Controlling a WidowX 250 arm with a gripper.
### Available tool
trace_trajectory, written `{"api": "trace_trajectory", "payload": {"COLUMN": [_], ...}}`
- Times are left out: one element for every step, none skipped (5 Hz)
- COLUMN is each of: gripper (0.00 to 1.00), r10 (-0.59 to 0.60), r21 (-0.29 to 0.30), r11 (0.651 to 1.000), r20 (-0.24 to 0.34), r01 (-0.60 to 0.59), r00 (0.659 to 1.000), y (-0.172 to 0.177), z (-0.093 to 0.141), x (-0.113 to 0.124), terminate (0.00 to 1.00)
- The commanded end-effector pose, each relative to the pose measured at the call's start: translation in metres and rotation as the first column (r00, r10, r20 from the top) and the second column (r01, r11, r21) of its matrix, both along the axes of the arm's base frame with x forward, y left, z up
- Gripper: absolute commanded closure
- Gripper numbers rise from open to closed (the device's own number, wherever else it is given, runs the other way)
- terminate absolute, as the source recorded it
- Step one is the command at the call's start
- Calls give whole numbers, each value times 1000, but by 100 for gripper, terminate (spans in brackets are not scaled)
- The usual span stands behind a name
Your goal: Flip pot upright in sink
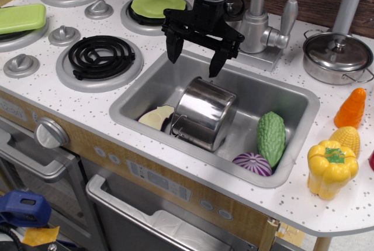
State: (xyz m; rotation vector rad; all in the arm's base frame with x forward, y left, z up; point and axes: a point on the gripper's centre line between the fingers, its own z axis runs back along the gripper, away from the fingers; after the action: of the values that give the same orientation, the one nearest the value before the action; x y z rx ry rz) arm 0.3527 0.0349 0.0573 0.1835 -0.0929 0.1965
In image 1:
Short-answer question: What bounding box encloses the yellow toy bell pepper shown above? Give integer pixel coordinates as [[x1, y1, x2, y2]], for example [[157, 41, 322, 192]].
[[307, 140, 359, 200]]

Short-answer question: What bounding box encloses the grey oven door handle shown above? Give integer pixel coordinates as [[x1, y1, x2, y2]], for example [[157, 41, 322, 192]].
[[1, 129, 82, 184]]

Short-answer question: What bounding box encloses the silver stove knob front left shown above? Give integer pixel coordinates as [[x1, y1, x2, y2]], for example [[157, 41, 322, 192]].
[[3, 54, 40, 78]]

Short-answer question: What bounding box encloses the red toy at edge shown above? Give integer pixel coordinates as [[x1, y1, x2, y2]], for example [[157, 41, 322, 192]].
[[368, 152, 374, 170]]

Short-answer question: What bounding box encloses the grey toy sink basin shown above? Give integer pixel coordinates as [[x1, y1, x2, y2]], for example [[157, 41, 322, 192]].
[[109, 51, 320, 188]]

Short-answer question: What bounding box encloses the front black coil burner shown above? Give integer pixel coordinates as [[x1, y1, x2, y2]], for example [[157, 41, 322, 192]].
[[56, 36, 144, 92]]

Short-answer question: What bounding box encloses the silver oven dial knob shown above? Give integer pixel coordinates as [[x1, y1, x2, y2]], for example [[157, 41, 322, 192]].
[[34, 117, 70, 149]]

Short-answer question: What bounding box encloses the green toy bitter melon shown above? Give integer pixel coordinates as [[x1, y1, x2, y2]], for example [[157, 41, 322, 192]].
[[257, 111, 286, 168]]

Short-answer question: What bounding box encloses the silver stove knob left middle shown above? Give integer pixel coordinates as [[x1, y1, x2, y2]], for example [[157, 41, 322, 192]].
[[49, 25, 81, 47]]

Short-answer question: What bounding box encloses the back right burner under plate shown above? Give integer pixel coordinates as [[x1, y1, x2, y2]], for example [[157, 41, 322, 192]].
[[120, 0, 192, 36]]

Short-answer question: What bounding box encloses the grey support pole right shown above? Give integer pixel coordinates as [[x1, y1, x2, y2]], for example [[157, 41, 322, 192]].
[[331, 0, 360, 35]]

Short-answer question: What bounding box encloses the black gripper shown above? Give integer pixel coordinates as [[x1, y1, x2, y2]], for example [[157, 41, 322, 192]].
[[162, 0, 244, 78]]

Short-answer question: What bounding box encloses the silver stove knob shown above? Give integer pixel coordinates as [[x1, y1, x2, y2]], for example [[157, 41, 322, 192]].
[[3, 54, 40, 78], [84, 0, 114, 20], [49, 25, 81, 47]]

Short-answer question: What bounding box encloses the far left burner ring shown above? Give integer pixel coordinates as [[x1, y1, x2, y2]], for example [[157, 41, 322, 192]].
[[0, 18, 50, 53]]

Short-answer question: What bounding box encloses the silver stove knob centre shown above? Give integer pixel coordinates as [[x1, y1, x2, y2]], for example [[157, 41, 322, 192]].
[[84, 0, 114, 20]]

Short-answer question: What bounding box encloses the silver toy faucet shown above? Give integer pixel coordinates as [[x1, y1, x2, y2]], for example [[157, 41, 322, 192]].
[[234, 0, 298, 72]]

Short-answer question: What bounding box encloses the grey dishwasher door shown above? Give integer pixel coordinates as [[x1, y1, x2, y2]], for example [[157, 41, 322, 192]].
[[86, 174, 257, 250]]

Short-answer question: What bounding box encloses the halved toy eggplant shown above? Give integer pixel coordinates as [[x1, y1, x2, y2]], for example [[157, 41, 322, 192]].
[[138, 105, 175, 130]]

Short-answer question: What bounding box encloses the purple toy onion half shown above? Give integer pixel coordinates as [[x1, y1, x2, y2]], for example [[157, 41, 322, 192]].
[[232, 152, 272, 177]]

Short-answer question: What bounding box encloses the green toy plate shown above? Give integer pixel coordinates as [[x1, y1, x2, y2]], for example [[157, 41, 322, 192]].
[[130, 0, 186, 19]]

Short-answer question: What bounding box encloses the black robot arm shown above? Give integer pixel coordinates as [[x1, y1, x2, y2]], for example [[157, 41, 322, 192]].
[[162, 0, 245, 78]]

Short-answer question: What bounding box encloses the green rectangular lid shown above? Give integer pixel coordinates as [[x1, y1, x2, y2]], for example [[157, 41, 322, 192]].
[[1, 4, 46, 35]]

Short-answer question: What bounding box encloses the orange toy carrot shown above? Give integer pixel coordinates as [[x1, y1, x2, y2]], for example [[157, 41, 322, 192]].
[[334, 88, 366, 129]]

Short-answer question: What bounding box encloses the lidded steel pot on counter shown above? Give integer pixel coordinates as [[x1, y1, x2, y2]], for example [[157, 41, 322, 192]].
[[303, 29, 373, 85]]

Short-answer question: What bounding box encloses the lidded steel saucepan behind faucet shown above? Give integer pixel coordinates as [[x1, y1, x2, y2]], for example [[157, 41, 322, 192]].
[[224, 0, 250, 31]]

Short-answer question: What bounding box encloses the yellow toy corn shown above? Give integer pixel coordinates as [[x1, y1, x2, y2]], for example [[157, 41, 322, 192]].
[[330, 126, 361, 158]]

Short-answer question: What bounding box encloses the stainless steel pot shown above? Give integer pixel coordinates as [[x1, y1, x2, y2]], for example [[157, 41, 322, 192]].
[[170, 77, 239, 152]]

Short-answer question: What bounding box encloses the blue clamp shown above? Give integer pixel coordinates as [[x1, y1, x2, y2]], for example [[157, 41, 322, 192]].
[[1, 190, 52, 228]]

